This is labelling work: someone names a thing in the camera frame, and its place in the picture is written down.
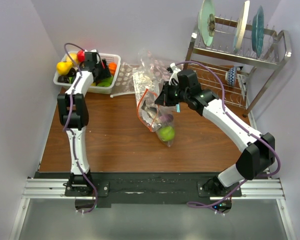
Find blue zigzag bowl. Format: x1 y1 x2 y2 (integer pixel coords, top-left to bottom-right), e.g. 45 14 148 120
225 67 238 87

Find green toy pepper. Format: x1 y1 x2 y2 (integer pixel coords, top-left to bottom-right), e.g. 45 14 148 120
96 76 113 88

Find cream blue rimmed plate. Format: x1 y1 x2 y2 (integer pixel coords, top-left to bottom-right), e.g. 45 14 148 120
233 0 250 54

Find green apple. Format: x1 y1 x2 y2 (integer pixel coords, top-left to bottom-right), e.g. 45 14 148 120
158 126 175 142

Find grey toy fish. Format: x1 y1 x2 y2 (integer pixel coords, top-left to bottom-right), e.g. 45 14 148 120
141 101 163 125

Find clear bag white dots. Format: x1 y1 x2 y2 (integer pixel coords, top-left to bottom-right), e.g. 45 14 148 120
110 62 139 98

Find red apple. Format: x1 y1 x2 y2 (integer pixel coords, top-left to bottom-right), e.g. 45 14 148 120
76 50 85 63

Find pale yellow apple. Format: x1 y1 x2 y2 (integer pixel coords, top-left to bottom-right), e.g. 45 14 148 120
65 52 79 64

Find steel dish rack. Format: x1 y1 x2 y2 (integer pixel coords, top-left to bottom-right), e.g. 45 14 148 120
185 16 292 118

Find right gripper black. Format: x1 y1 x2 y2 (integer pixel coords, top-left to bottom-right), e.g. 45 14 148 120
155 81 189 107

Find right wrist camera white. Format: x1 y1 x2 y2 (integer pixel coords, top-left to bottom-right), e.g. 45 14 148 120
167 62 181 86

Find clear bag blue zipper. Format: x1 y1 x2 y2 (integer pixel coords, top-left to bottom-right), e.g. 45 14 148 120
176 103 181 113

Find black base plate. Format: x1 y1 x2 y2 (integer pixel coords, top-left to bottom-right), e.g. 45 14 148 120
33 172 243 208

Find aluminium rail frame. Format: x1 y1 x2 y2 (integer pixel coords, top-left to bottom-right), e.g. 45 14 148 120
21 177 297 240

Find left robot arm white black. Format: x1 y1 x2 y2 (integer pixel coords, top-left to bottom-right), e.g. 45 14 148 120
57 49 111 196

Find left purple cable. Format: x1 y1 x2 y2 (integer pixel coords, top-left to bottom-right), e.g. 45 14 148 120
62 42 99 214

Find orange toy pumpkin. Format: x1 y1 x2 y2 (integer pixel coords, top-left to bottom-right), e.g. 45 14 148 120
108 62 117 76

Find yellow pear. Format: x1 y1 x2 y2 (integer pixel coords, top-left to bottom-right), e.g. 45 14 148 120
56 61 73 76

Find dark purple fruit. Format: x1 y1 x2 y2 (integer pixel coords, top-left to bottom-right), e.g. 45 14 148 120
57 75 70 84

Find clear bag pink dots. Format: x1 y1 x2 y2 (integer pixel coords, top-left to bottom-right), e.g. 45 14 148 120
132 48 185 97

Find clear bag orange zipper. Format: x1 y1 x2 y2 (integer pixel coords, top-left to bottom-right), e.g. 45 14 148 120
136 88 176 147

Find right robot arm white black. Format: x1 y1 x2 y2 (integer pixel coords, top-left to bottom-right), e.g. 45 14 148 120
155 68 275 197

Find light green floral plate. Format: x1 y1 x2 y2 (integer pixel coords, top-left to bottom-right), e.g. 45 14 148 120
198 0 216 47

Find teal plate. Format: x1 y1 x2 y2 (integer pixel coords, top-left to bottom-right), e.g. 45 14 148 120
251 5 265 58

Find white plastic fruit basket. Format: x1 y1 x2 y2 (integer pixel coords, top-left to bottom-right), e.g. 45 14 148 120
53 53 121 95

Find purple eggplant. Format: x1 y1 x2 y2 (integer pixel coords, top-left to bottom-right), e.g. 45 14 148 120
160 114 174 122

